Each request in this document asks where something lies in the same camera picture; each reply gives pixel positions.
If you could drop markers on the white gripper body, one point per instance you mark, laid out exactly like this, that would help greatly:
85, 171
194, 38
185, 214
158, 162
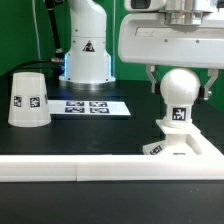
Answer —
186, 33

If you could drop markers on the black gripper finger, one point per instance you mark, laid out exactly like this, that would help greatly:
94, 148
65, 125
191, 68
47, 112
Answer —
155, 83
205, 91

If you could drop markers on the white lamp bulb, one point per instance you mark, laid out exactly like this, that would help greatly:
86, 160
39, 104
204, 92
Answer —
179, 88

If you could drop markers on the white lamp base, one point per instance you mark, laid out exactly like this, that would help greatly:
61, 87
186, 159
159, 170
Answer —
175, 142

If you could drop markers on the white lamp shade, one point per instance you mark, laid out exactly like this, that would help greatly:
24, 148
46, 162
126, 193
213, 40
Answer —
29, 103

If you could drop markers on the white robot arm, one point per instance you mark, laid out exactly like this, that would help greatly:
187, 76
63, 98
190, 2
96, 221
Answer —
87, 63

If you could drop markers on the white marker sheet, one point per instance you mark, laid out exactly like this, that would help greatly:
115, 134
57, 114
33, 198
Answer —
106, 108

